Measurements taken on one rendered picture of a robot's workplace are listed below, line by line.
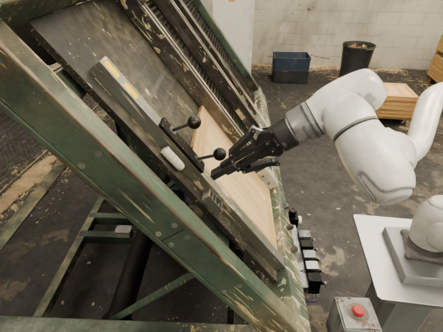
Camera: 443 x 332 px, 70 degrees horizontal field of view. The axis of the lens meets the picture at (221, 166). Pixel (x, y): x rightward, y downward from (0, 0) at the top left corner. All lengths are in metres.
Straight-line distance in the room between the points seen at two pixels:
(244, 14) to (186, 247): 4.55
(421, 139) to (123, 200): 0.68
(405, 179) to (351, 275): 1.90
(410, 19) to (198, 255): 6.51
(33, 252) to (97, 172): 2.19
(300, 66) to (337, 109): 5.01
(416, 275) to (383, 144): 0.98
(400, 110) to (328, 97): 3.97
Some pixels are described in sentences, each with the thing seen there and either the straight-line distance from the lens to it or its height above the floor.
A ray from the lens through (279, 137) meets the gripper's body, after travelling 0.75.
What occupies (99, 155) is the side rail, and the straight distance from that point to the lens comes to 0.70.
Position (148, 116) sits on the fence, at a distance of 0.91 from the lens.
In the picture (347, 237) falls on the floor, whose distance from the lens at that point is 2.80.
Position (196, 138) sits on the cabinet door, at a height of 1.35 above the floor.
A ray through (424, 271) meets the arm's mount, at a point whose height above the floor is 0.80.
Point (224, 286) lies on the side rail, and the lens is 0.96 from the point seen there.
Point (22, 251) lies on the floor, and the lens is 2.94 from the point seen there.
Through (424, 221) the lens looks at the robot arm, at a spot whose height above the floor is 0.99.
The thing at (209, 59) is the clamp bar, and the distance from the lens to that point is 1.79.
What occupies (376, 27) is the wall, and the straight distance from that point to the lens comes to 6.87.
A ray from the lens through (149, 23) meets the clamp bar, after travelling 1.34.
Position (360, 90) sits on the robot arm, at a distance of 0.73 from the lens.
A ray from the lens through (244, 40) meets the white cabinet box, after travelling 5.22.
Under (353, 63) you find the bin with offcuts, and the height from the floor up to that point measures 0.40.
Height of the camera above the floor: 1.91
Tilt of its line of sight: 34 degrees down
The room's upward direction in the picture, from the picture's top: straight up
